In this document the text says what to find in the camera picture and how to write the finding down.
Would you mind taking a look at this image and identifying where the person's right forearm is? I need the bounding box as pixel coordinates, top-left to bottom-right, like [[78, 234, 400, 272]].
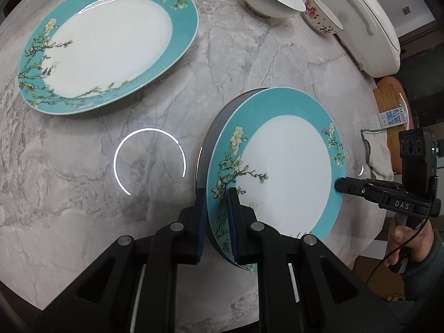
[[404, 229, 444, 302]]

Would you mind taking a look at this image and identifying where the teal floral rim plate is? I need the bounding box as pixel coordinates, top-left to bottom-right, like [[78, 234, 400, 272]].
[[17, 0, 199, 115], [196, 87, 347, 271]]

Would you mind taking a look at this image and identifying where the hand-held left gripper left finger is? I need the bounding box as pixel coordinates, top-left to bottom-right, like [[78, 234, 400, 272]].
[[35, 188, 209, 333]]

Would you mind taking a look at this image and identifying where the white lidded casserole pot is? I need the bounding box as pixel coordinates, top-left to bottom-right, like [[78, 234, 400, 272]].
[[318, 0, 403, 79]]

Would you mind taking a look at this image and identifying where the wood grain board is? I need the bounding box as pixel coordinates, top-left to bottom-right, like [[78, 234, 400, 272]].
[[373, 88, 394, 136]]

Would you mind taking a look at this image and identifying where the orange-brown round stool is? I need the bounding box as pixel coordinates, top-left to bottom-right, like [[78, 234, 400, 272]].
[[376, 75, 413, 177]]

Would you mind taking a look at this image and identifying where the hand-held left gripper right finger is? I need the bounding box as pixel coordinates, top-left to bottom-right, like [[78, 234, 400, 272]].
[[226, 186, 392, 333]]

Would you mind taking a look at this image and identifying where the blue and white packet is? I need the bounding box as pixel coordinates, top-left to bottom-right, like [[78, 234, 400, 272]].
[[376, 107, 407, 129]]

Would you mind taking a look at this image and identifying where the small floral white bowl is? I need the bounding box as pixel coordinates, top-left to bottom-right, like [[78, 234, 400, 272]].
[[303, 0, 345, 37]]

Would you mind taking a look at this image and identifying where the white cloth green edge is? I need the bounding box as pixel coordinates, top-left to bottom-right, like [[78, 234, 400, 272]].
[[361, 129, 394, 177]]

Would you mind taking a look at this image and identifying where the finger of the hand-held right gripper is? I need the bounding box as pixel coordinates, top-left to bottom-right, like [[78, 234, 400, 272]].
[[335, 177, 405, 202]]

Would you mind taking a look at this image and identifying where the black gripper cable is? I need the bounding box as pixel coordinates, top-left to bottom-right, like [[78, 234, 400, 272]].
[[364, 177, 437, 285]]

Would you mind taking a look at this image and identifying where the person's right hand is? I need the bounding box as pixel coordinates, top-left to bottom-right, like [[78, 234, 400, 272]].
[[386, 215, 434, 268]]

